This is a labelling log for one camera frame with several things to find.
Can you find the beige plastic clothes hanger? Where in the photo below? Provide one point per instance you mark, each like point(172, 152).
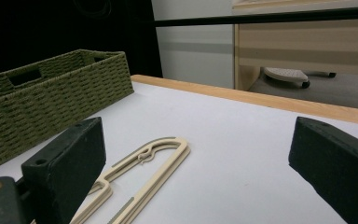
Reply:
point(164, 174)

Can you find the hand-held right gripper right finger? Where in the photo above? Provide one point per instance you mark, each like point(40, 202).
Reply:
point(338, 161)

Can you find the white wheeled chair base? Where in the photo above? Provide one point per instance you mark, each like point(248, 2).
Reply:
point(287, 74)

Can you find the black metal bar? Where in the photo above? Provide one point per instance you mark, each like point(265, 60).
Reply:
point(261, 18)

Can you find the light wooden cabinet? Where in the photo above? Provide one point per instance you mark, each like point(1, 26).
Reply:
point(304, 43)

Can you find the green woven basket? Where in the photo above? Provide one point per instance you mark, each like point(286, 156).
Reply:
point(52, 112)

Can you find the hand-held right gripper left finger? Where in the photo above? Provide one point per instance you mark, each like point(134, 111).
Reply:
point(65, 161)

